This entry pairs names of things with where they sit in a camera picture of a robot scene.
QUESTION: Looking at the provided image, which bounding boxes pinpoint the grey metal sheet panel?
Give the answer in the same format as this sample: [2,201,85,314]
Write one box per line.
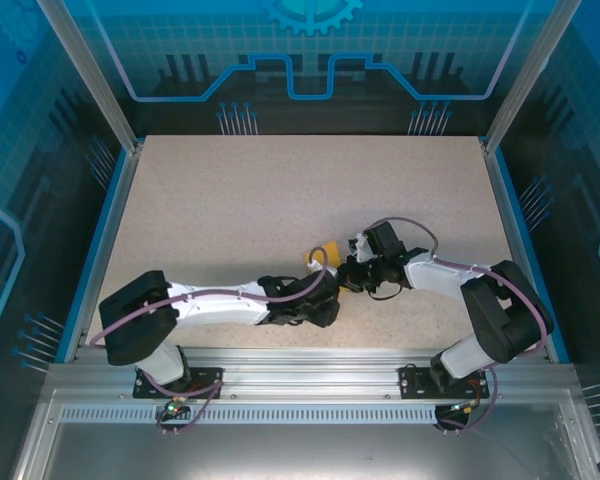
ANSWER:
[9,389,600,480]

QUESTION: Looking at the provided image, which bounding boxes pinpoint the small circuit board green light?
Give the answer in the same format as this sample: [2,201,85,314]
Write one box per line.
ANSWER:
[160,397,189,420]
[444,397,484,417]

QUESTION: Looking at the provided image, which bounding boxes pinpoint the thin black right gripper cable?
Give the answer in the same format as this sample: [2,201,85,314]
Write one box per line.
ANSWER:
[368,282,407,302]

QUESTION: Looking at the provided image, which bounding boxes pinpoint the long aluminium base rail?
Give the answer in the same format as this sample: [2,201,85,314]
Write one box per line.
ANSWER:
[47,346,579,404]

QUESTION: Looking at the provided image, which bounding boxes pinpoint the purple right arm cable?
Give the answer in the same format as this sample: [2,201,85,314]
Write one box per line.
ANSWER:
[372,215,555,434]

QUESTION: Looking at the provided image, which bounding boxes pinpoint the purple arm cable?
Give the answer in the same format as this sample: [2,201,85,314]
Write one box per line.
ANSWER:
[372,215,555,434]
[88,247,330,437]

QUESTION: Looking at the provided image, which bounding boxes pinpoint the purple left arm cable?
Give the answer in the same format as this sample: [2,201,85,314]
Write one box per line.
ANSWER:
[88,247,330,437]

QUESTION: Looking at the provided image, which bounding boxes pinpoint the slotted white cable duct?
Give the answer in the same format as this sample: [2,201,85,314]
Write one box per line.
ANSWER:
[58,405,462,426]

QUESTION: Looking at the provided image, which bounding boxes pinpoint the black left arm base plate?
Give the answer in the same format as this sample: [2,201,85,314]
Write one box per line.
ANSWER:
[132,367,225,401]

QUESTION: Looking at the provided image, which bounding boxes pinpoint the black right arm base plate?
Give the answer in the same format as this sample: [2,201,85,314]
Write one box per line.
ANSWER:
[398,364,487,401]

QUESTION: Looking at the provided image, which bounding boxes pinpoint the aluminium side rail blue strip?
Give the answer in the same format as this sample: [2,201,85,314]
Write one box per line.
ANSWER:
[479,139,572,365]
[54,142,146,364]

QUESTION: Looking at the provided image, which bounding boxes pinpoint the aluminium frame post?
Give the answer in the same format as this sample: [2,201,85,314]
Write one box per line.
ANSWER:
[481,0,585,154]
[35,0,144,154]

